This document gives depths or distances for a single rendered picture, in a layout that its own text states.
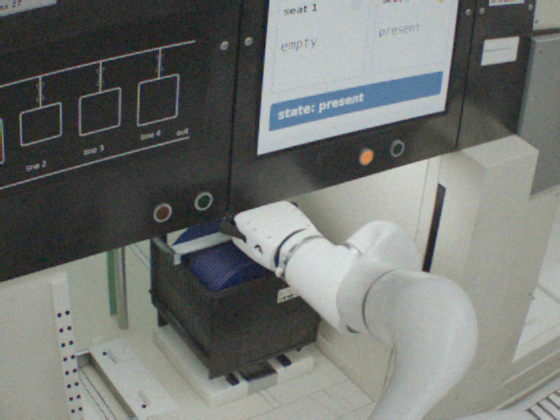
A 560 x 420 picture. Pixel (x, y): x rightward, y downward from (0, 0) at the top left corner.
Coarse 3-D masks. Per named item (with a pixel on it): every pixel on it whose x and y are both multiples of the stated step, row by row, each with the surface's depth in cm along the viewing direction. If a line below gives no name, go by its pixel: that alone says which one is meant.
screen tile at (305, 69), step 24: (288, 0) 91; (312, 0) 93; (336, 0) 95; (288, 24) 93; (312, 24) 95; (336, 24) 97; (360, 24) 99; (336, 48) 98; (360, 48) 100; (288, 72) 96; (312, 72) 98; (336, 72) 100; (360, 72) 102
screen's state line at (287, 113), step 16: (400, 80) 107; (416, 80) 108; (432, 80) 110; (304, 96) 99; (320, 96) 101; (336, 96) 102; (352, 96) 103; (368, 96) 105; (384, 96) 106; (400, 96) 108; (416, 96) 110; (272, 112) 98; (288, 112) 99; (304, 112) 101; (320, 112) 102; (336, 112) 103; (352, 112) 105; (272, 128) 99
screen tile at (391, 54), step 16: (384, 0) 99; (400, 0) 100; (416, 0) 101; (432, 0) 103; (448, 0) 104; (384, 16) 100; (400, 16) 101; (416, 16) 103; (432, 16) 104; (448, 16) 106; (432, 32) 106; (448, 32) 107; (384, 48) 102; (400, 48) 104; (416, 48) 105; (432, 48) 107; (384, 64) 104; (400, 64) 105; (416, 64) 107
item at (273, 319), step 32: (160, 256) 149; (160, 288) 152; (192, 288) 141; (256, 288) 141; (288, 288) 145; (160, 320) 160; (192, 320) 145; (224, 320) 140; (256, 320) 144; (288, 320) 149; (320, 320) 153; (224, 352) 144; (256, 352) 148
